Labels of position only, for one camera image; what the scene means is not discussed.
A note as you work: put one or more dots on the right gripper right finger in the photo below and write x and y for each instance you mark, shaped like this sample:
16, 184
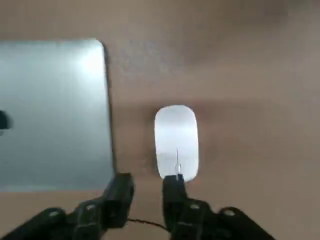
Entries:
175, 200

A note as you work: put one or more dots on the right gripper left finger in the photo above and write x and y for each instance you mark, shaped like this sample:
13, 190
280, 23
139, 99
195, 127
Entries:
115, 200

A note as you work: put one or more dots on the white computer mouse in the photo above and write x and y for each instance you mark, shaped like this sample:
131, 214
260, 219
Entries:
176, 135

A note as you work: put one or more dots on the grey closed MacBook laptop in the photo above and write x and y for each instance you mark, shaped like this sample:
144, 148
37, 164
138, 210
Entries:
55, 112

